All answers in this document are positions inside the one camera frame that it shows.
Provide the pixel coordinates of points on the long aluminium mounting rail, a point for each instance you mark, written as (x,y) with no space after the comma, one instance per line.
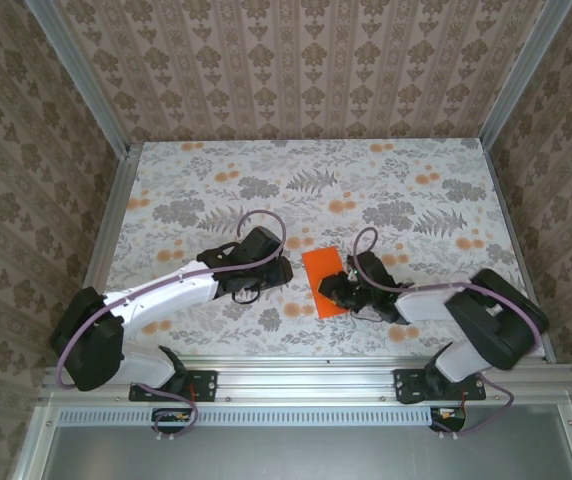
(306,382)

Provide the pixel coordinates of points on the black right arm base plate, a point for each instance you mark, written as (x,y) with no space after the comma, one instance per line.
(406,385)

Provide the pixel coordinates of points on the grey metal panel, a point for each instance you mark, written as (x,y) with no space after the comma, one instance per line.
(306,455)

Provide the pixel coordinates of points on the aluminium frame post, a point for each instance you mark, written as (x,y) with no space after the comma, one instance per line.
(521,70)
(81,75)

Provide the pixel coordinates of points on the floral patterned table cover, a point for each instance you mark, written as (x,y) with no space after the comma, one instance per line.
(266,165)

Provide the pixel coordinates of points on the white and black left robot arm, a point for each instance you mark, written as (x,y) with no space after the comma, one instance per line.
(166,295)

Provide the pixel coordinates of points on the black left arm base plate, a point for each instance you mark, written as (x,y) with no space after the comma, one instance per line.
(206,385)

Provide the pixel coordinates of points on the black controller board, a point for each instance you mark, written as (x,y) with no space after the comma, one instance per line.
(173,420)
(448,419)

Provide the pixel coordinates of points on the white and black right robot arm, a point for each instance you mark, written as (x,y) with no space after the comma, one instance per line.
(421,305)

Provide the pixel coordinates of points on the orange paper sheet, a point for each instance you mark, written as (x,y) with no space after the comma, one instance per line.
(321,265)

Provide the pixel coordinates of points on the aluminium side rail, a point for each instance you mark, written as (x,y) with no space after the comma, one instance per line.
(103,240)

